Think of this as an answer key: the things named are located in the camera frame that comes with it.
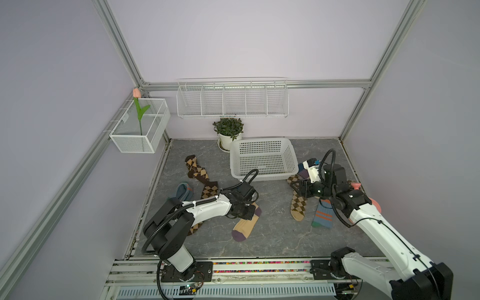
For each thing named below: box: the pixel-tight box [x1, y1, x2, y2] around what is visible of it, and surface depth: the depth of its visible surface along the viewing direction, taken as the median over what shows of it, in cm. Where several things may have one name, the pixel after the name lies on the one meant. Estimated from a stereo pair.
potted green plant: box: [212, 117, 244, 152], surface depth 105 cm
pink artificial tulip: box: [132, 87, 151, 136], surface depth 86 cm
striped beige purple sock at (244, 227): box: [231, 202, 262, 242], surface depth 86 cm
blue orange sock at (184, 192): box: [175, 182, 194, 202], surface depth 95 cm
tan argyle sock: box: [286, 174, 308, 222], surface depth 93 cm
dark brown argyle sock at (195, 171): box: [185, 154, 210, 184], surface depth 106 cm
